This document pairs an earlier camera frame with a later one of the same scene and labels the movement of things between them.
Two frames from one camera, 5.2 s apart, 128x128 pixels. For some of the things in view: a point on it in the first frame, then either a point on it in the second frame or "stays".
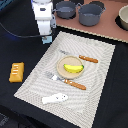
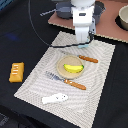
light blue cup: (46, 39) to (84, 45)
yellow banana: (73, 68) stays
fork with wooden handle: (53, 76) stays
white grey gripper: (44, 16) to (84, 23)
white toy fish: (56, 98) stays
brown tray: (107, 26) stays
